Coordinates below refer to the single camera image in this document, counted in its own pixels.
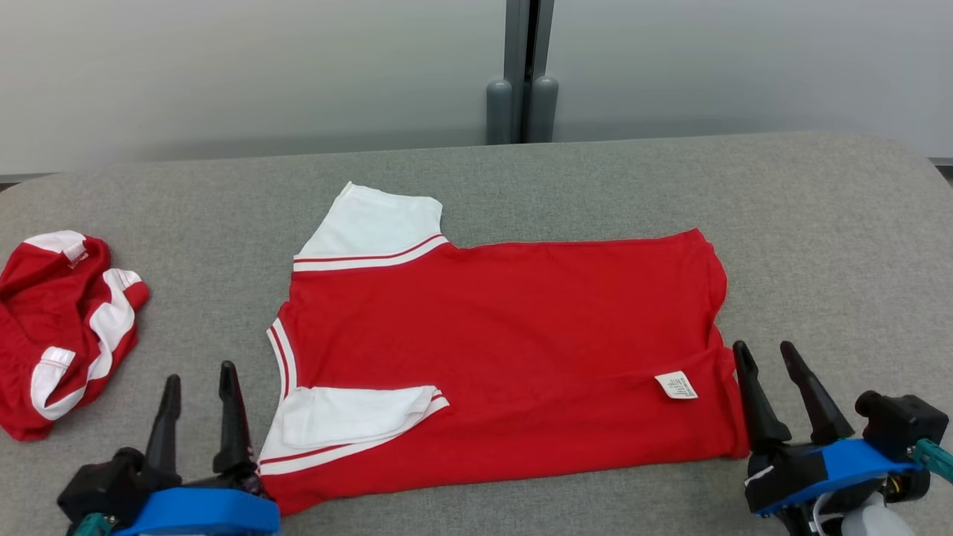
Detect red and white shorts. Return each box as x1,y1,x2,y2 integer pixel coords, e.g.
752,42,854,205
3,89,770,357
0,229,151,441

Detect red and white shirt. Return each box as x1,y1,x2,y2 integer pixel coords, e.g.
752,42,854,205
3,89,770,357
257,181,751,516

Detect right teal connector cable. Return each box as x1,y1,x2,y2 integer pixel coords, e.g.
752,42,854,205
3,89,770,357
914,438,953,485

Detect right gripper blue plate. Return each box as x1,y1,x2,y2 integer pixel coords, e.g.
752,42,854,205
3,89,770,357
733,340,920,518

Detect grey partition post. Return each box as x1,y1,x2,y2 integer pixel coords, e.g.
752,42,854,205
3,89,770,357
485,0,559,144

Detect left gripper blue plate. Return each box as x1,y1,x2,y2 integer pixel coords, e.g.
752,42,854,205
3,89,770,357
112,361,282,536

